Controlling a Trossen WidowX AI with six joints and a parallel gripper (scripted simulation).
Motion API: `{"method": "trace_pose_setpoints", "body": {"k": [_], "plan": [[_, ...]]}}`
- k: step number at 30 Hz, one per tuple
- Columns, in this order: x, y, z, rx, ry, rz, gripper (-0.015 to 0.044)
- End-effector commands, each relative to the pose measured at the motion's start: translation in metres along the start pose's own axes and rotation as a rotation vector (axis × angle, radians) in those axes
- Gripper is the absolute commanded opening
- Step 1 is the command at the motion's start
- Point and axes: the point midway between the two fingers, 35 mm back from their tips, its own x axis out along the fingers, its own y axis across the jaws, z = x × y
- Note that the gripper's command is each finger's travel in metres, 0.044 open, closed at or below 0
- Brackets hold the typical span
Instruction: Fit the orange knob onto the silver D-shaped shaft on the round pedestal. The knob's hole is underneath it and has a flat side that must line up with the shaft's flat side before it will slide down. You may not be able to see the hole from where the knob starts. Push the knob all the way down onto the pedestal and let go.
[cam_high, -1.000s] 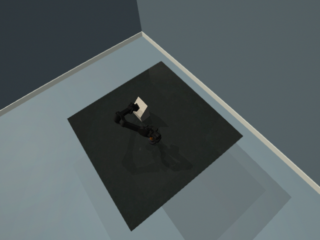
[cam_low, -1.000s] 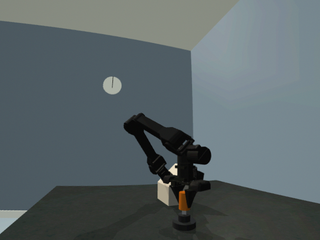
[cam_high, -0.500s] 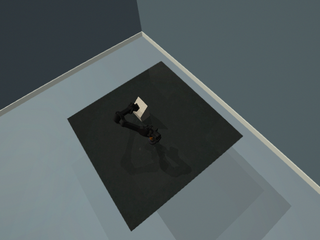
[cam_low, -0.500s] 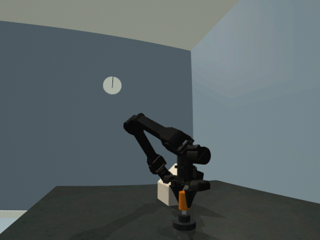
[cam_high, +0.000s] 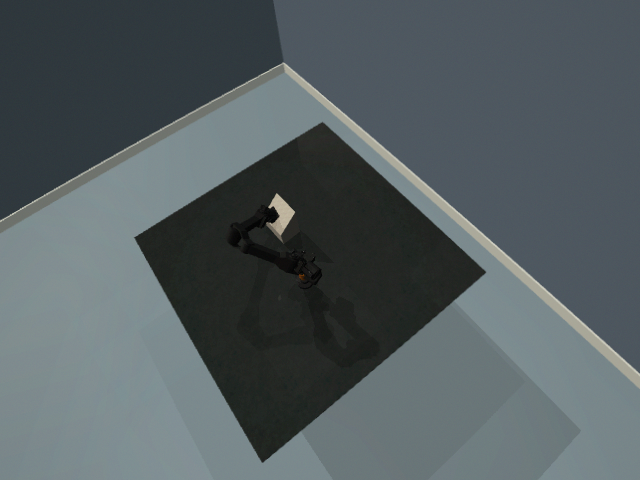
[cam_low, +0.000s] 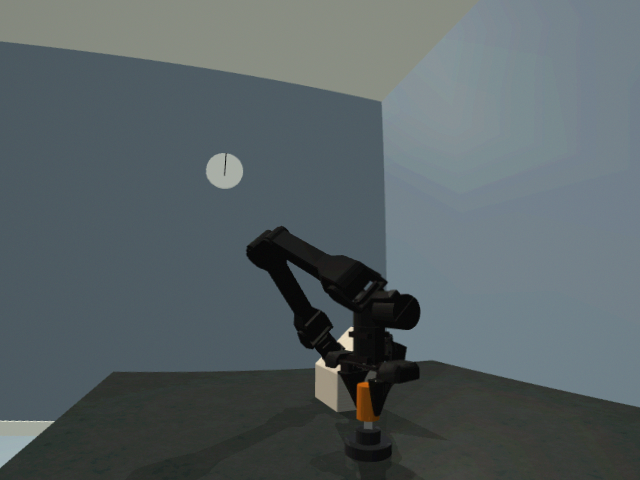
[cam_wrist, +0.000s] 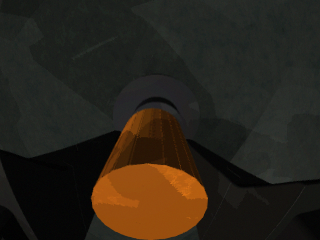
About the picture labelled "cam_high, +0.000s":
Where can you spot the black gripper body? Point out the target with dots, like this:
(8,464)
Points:
(314,282)

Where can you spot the dark grey round pedestal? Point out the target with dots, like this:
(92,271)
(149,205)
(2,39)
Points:
(303,284)

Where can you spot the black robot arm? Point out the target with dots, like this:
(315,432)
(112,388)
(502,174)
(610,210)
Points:
(286,261)

